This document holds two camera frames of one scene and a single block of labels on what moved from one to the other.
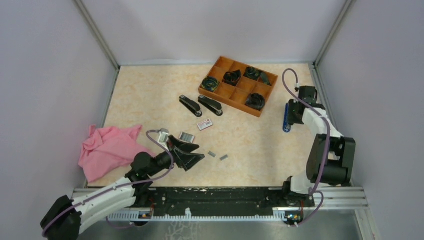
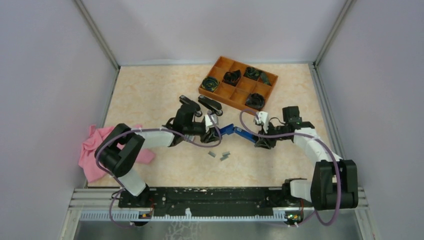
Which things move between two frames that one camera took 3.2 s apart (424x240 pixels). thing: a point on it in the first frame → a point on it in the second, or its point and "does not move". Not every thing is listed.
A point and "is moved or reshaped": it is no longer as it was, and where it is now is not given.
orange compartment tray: [239, 85] does not move
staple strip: [212, 154] does not move
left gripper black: [185, 158] → [211, 136]
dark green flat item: [265, 78] does not move
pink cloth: [107, 149] does not move
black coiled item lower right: [255, 101] does not move
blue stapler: [287, 126] is moved or reshaped
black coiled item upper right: [251, 73] does not move
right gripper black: [291, 119] → [266, 142]
